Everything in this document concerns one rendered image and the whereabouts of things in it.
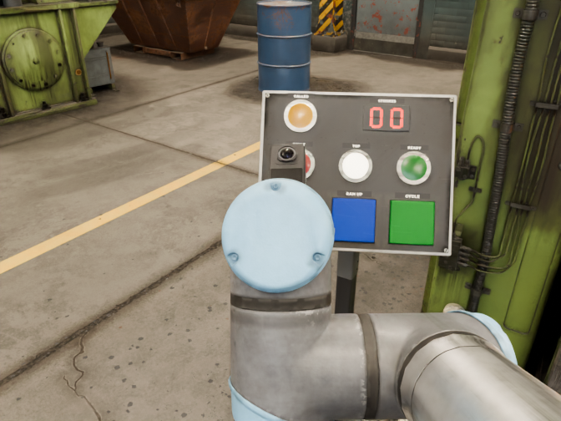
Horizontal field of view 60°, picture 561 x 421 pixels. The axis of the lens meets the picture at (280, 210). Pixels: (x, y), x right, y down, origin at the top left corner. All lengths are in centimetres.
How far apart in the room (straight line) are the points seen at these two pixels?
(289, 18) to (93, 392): 406
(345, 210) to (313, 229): 47
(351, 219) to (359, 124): 17
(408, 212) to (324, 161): 17
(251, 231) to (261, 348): 10
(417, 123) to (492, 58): 24
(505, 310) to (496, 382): 97
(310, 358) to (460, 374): 12
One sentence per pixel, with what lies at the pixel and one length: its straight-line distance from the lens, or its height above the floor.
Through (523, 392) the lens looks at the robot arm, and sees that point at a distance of 32.
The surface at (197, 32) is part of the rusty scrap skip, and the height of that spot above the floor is 37.
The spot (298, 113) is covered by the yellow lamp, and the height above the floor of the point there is 117.
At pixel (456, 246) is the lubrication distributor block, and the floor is 82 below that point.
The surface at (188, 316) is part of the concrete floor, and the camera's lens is 223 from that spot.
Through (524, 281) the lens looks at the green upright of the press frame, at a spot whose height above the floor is 76.
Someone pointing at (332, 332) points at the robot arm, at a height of 115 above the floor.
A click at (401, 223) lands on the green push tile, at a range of 87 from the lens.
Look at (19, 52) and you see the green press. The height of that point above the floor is 59.
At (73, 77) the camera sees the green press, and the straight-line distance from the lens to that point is 522.
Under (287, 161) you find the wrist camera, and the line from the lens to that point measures 62.
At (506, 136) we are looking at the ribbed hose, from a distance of 108.
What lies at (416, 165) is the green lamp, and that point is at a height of 109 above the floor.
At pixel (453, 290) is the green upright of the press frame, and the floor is 68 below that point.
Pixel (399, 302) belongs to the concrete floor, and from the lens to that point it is 232.
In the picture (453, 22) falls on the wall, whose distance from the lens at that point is 722.
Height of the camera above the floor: 143
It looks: 29 degrees down
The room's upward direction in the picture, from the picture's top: straight up
